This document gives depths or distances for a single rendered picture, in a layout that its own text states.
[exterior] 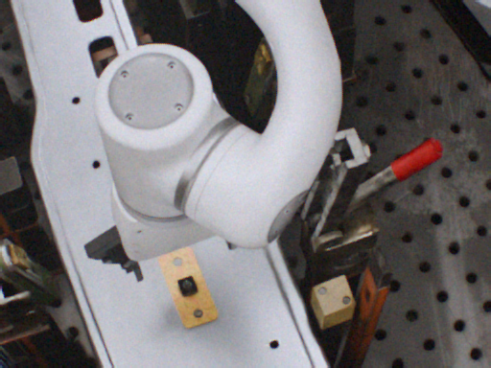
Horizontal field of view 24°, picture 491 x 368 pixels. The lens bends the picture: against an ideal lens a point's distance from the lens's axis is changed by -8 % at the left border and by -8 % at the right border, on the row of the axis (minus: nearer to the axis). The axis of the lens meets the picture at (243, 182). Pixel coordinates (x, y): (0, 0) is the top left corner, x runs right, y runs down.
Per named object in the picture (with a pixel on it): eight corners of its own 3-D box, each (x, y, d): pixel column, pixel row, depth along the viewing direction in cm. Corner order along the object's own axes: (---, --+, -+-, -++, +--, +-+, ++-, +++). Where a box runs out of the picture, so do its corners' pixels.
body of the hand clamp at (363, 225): (292, 304, 152) (299, 201, 120) (341, 285, 153) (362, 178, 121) (308, 343, 150) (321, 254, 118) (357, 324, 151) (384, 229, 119)
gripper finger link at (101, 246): (158, 203, 101) (167, 225, 106) (77, 235, 101) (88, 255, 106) (163, 216, 101) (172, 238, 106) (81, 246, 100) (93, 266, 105)
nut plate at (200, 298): (156, 258, 123) (155, 254, 122) (191, 246, 124) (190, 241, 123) (185, 330, 120) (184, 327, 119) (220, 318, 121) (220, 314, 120)
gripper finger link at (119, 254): (125, 225, 106) (133, 251, 112) (93, 237, 105) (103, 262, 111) (137, 257, 104) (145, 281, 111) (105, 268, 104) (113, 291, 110)
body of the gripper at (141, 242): (211, 116, 98) (216, 172, 108) (93, 159, 96) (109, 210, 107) (244, 197, 95) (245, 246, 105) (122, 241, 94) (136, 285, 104)
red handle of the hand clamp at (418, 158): (300, 204, 118) (428, 124, 112) (311, 207, 120) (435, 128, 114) (315, 241, 117) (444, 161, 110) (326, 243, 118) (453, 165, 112)
